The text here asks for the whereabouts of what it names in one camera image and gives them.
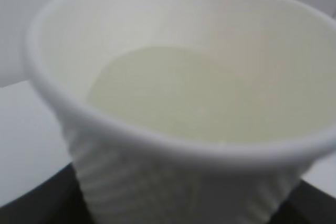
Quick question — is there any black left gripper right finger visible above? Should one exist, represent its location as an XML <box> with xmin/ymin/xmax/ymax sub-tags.
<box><xmin>272</xmin><ymin>181</ymin><xmax>335</xmax><ymax>224</ymax></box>

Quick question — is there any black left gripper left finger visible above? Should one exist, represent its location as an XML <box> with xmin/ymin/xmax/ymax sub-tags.
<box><xmin>1</xmin><ymin>164</ymin><xmax>91</xmax><ymax>223</ymax></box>

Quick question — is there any white paper cup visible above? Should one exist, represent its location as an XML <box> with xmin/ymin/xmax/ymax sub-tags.
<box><xmin>23</xmin><ymin>0</ymin><xmax>335</xmax><ymax>223</ymax></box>

